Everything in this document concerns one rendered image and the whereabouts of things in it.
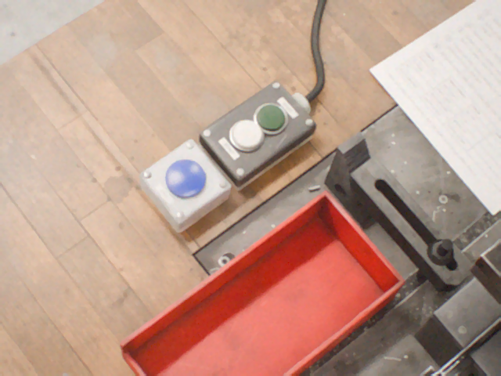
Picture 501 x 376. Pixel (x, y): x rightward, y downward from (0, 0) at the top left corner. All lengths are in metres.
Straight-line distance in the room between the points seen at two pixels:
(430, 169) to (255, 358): 0.28
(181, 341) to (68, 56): 0.34
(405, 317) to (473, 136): 0.22
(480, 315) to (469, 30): 0.37
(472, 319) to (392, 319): 0.10
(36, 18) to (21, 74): 1.11
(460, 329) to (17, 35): 1.46
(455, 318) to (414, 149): 0.23
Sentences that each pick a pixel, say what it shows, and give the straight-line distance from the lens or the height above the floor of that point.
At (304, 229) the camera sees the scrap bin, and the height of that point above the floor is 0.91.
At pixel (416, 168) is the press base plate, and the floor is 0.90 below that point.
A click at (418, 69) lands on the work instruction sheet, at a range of 1.11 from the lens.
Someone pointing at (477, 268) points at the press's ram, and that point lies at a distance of 0.79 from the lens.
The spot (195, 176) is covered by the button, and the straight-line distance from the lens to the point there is 0.97.
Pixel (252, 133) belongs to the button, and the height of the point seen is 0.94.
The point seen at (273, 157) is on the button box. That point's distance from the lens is 1.00.
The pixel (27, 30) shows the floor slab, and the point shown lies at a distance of 2.17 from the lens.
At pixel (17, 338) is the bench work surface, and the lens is 0.97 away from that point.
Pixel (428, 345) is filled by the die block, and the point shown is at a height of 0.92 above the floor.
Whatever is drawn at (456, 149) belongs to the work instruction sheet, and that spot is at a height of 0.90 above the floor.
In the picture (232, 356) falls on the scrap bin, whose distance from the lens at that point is 0.95.
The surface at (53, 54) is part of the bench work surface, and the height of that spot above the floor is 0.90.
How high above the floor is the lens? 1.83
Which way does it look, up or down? 67 degrees down
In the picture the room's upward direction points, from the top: 12 degrees clockwise
